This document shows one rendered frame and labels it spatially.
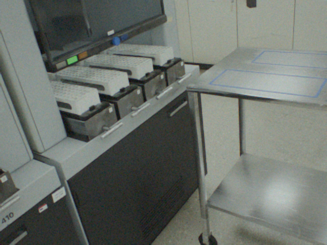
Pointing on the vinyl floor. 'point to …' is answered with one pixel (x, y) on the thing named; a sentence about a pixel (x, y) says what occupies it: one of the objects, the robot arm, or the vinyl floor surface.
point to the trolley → (298, 211)
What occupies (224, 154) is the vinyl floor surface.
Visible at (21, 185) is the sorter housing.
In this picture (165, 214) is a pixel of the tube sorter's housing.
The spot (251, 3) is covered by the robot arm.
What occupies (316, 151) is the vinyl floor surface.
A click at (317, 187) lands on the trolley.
